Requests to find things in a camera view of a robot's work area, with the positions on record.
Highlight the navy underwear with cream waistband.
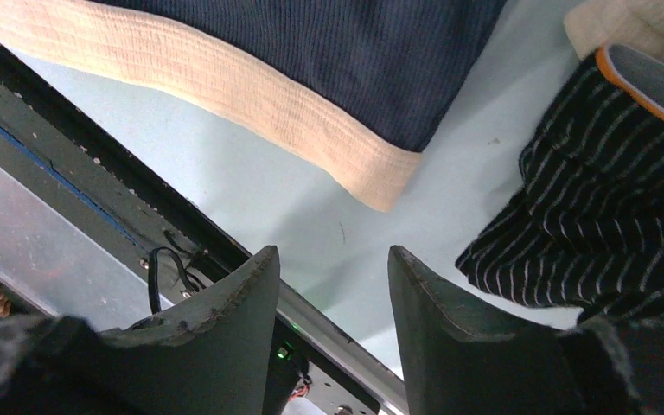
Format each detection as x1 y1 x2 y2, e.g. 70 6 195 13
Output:
0 1 504 212

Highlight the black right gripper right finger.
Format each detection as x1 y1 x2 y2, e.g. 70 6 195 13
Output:
387 245 664 415

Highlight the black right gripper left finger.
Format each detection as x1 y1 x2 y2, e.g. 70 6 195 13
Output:
0 246 280 414

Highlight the black cable at base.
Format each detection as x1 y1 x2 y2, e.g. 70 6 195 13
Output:
147 230 213 315

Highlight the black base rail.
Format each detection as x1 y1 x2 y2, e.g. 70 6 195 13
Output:
0 45 408 414

